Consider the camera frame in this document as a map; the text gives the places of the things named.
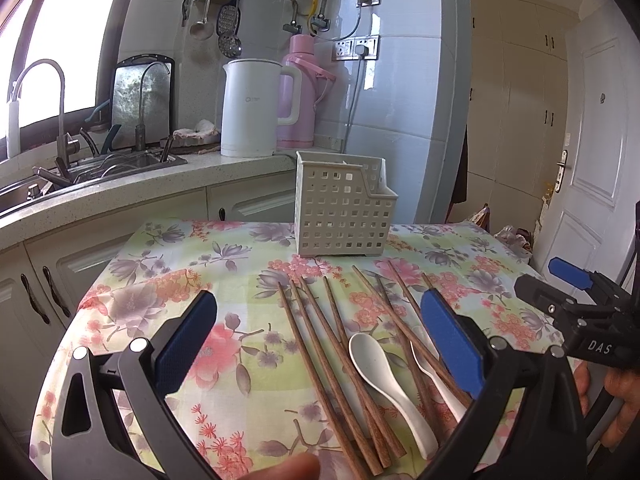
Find person's left hand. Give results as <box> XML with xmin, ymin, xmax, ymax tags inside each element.
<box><xmin>241</xmin><ymin>453</ymin><xmax>321</xmax><ymax>480</ymax></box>

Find wall power socket strip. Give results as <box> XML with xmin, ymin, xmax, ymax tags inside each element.
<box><xmin>332</xmin><ymin>35</ymin><xmax>380</xmax><ymax>62</ymax></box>

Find hanging grater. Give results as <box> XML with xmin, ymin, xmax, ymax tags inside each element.
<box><xmin>216</xmin><ymin>3</ymin><xmax>241</xmax><ymax>36</ymax></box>

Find wooden chopstick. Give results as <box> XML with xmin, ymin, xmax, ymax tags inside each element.
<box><xmin>323</xmin><ymin>276</ymin><xmax>392</xmax><ymax>469</ymax></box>
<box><xmin>387</xmin><ymin>260</ymin><xmax>441</xmax><ymax>361</ymax></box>
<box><xmin>352</xmin><ymin>266</ymin><xmax>472</xmax><ymax>408</ymax></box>
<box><xmin>278</xmin><ymin>285</ymin><xmax>368</xmax><ymax>480</ymax></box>
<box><xmin>298</xmin><ymin>278</ymin><xmax>407</xmax><ymax>458</ymax></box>
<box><xmin>375</xmin><ymin>275</ymin><xmax>446</xmax><ymax>444</ymax></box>
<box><xmin>422</xmin><ymin>273</ymin><xmax>434</xmax><ymax>290</ymax></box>
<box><xmin>290</xmin><ymin>278</ymin><xmax>383</xmax><ymax>476</ymax></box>

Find white door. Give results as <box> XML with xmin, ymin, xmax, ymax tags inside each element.
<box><xmin>533</xmin><ymin>1</ymin><xmax>639</xmax><ymax>300</ymax></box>

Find speckled kitchen countertop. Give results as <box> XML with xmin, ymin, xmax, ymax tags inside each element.
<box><xmin>1</xmin><ymin>152</ymin><xmax>295</xmax><ymax>250</ymax></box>

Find chrome kitchen faucet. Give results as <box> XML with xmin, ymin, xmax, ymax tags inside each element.
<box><xmin>6</xmin><ymin>58</ymin><xmax>79</xmax><ymax>169</ymax></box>

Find white electric kettle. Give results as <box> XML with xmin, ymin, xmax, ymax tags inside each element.
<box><xmin>220</xmin><ymin>58</ymin><xmax>303</xmax><ymax>158</ymax></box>

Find glass cutting board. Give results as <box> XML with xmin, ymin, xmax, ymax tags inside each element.
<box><xmin>103</xmin><ymin>53</ymin><xmax>175</xmax><ymax>153</ymax></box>

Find plastic bags on floor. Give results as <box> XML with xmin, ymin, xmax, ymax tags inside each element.
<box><xmin>466</xmin><ymin>204</ymin><xmax>534</xmax><ymax>261</ymax></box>

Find hanging slotted skimmer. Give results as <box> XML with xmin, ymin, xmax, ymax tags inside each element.
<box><xmin>218</xmin><ymin>34</ymin><xmax>242</xmax><ymax>60</ymax></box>

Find small black filter faucet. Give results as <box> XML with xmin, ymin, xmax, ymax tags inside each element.
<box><xmin>134</xmin><ymin>61</ymin><xmax>170</xmax><ymax>152</ymax></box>

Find white ceramic spoon small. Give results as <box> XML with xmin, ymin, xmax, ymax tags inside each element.
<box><xmin>410</xmin><ymin>344</ymin><xmax>466</xmax><ymax>422</ymax></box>

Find beige wardrobe cabinet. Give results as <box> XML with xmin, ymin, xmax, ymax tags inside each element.
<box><xmin>449</xmin><ymin>0</ymin><xmax>578</xmax><ymax>232</ymax></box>

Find stainless steel sink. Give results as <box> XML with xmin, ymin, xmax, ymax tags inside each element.
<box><xmin>1</xmin><ymin>151</ymin><xmax>186</xmax><ymax>217</ymax></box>

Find pink thermos flask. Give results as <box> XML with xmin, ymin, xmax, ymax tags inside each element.
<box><xmin>277</xmin><ymin>35</ymin><xmax>336</xmax><ymax>150</ymax></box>

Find white ceramic spoon large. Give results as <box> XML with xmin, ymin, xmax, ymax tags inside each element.
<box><xmin>348</xmin><ymin>333</ymin><xmax>438</xmax><ymax>460</ymax></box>

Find white kitchen base cabinets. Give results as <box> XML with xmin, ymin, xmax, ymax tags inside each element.
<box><xmin>1</xmin><ymin>169</ymin><xmax>295</xmax><ymax>443</ymax></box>

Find person's right hand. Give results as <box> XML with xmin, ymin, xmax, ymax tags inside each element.
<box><xmin>574</xmin><ymin>361</ymin><xmax>639</xmax><ymax>451</ymax></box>

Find floral tablecloth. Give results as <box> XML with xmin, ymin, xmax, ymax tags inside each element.
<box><xmin>29</xmin><ymin>220</ymin><xmax>562</xmax><ymax>479</ymax></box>

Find hanging metal ladle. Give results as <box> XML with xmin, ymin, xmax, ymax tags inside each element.
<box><xmin>189</xmin><ymin>0</ymin><xmax>215</xmax><ymax>41</ymax></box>

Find white perforated utensil basket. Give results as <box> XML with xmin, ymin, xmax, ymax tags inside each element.
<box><xmin>294</xmin><ymin>151</ymin><xmax>398</xmax><ymax>257</ymax></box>

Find white kettle power cable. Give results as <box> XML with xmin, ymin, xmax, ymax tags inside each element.
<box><xmin>340</xmin><ymin>49</ymin><xmax>369</xmax><ymax>154</ymax></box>

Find cloth on plate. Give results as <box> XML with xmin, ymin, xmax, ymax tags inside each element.
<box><xmin>172</xmin><ymin>119</ymin><xmax>221</xmax><ymax>148</ymax></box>

